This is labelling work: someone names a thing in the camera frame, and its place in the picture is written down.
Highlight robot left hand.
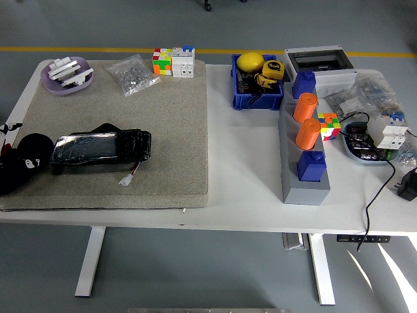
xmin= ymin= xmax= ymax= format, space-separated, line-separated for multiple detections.
xmin=0 ymin=122 xmax=24 ymax=157

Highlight black table control panel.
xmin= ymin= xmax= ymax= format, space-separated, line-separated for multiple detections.
xmin=336 ymin=234 xmax=391 ymax=244

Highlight purple oval tray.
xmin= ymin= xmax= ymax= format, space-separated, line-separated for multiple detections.
xmin=40 ymin=56 xmax=94 ymax=97

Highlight silver metal bar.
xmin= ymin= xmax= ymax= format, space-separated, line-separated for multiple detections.
xmin=48 ymin=63 xmax=83 ymax=81

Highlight clear bag of metal nuts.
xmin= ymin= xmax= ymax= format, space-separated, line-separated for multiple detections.
xmin=104 ymin=53 xmax=162 ymax=98

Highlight white table leg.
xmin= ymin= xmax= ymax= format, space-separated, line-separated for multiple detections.
xmin=308 ymin=233 xmax=336 ymax=306
xmin=74 ymin=226 xmax=107 ymax=298

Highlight grey-brown table mat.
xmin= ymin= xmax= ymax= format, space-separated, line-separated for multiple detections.
xmin=0 ymin=59 xmax=209 ymax=212

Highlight multicoloured puzzle cube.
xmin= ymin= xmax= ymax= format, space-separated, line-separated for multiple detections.
xmin=151 ymin=48 xmax=173 ymax=76
xmin=317 ymin=112 xmax=341 ymax=142

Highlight white circuit breaker blue top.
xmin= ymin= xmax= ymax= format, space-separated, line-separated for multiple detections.
xmin=171 ymin=45 xmax=195 ymax=79
xmin=367 ymin=112 xmax=409 ymax=151

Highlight blue plastic bin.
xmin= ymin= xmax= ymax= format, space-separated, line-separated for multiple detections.
xmin=230 ymin=53 xmax=285 ymax=112

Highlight yellow ball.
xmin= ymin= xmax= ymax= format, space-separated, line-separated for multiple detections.
xmin=236 ymin=52 xmax=265 ymax=73

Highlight yellow black tape measure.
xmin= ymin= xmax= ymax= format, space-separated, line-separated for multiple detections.
xmin=254 ymin=73 xmax=278 ymax=91

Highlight round yellow tape measure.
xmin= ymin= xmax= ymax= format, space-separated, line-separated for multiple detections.
xmin=261 ymin=59 xmax=285 ymax=81

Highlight orange cylinder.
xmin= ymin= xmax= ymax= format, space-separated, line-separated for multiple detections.
xmin=295 ymin=118 xmax=322 ymax=151
xmin=292 ymin=92 xmax=319 ymax=123

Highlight blue square block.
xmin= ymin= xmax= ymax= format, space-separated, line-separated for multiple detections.
xmin=296 ymin=149 xmax=327 ymax=183
xmin=291 ymin=70 xmax=317 ymax=100

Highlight long grey block holder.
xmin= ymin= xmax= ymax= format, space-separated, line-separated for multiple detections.
xmin=278 ymin=80 xmax=332 ymax=206

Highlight grey box under table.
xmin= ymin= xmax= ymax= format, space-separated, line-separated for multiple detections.
xmin=282 ymin=232 xmax=309 ymax=251

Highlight grey electrical box clear lid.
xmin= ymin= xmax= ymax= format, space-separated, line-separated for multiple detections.
xmin=281 ymin=44 xmax=358 ymax=98

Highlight light blue oval tray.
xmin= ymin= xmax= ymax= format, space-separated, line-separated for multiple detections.
xmin=340 ymin=121 xmax=403 ymax=167

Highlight dark electronic parts pile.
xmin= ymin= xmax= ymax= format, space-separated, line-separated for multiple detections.
xmin=345 ymin=123 xmax=388 ymax=161

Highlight clear bags of small parts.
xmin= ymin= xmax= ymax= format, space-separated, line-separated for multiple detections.
xmin=324 ymin=72 xmax=403 ymax=121

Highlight small clear bag of screws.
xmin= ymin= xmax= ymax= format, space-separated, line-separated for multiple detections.
xmin=397 ymin=138 xmax=417 ymax=170

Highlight black power adapter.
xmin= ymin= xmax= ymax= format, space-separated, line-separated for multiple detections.
xmin=394 ymin=166 xmax=417 ymax=202

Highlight white plastic bracket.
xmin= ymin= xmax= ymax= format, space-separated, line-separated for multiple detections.
xmin=60 ymin=67 xmax=94 ymax=88

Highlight white connector with red wires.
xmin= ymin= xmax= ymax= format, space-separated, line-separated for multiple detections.
xmin=117 ymin=160 xmax=145 ymax=187

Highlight black power cord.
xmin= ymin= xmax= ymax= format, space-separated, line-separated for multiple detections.
xmin=337 ymin=112 xmax=397 ymax=252

